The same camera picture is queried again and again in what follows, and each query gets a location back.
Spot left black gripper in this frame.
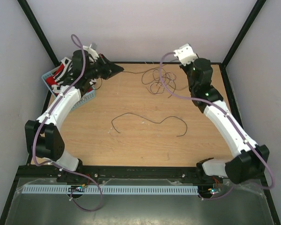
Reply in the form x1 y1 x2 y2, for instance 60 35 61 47
86 53 125 80

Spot wire bundle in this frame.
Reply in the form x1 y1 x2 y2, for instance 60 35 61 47
141 61 190 95

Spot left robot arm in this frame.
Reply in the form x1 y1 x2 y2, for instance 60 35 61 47
25 49 124 182

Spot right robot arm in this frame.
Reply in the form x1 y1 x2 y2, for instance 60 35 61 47
180 58 269 184

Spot light blue plastic basket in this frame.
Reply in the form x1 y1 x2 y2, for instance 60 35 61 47
42 67 96 111

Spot zebra striped cloth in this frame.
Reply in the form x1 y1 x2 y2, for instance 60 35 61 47
53 56 97 92

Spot red cloth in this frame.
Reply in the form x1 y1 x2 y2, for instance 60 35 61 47
45 65 65 89

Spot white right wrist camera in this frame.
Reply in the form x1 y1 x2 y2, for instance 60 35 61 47
173 43 199 66

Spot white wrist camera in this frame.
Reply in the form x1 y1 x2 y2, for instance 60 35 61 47
173 43 199 66
83 42 100 63

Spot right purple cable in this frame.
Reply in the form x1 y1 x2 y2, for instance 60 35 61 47
159 52 276 202

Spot purple cable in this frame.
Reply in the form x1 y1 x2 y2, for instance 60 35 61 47
159 52 276 202
31 34 104 212

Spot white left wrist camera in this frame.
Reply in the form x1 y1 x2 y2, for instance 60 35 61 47
83 42 100 63

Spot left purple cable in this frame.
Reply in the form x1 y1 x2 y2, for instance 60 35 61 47
31 34 104 212

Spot light blue slotted cable duct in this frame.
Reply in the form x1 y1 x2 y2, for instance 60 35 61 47
21 185 198 195

